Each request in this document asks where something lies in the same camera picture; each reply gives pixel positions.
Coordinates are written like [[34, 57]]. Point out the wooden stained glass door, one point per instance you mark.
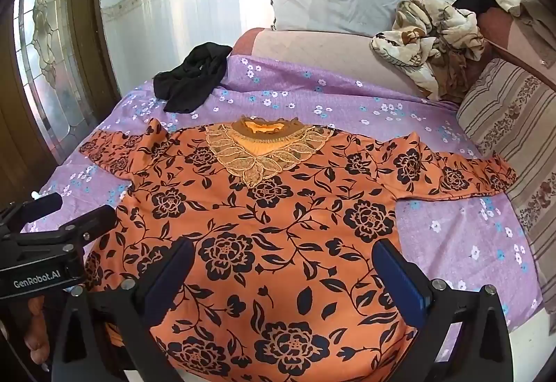
[[47, 60]]

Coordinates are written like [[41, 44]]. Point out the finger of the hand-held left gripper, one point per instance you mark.
[[87, 223], [37, 204]]

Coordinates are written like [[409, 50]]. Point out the orange black floral blouse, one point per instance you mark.
[[278, 208]]

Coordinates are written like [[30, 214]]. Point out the reddish brown cushion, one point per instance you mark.
[[495, 28]]

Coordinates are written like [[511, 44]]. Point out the beige bolster cushion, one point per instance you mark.
[[312, 49]]

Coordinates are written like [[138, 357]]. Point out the person's left hand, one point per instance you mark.
[[35, 338]]

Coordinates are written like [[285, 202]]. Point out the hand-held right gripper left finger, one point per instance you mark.
[[167, 277]]

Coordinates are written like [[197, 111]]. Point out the brown striped floral pillow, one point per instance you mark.
[[508, 117]]

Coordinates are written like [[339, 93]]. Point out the purple floral bed sheet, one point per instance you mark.
[[312, 86]]

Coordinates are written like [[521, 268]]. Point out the crumpled cream brown floral blanket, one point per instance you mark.
[[428, 38]]

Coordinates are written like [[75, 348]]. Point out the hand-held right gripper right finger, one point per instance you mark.
[[399, 286]]

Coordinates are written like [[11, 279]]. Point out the black crumpled cloth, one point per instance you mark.
[[191, 75]]

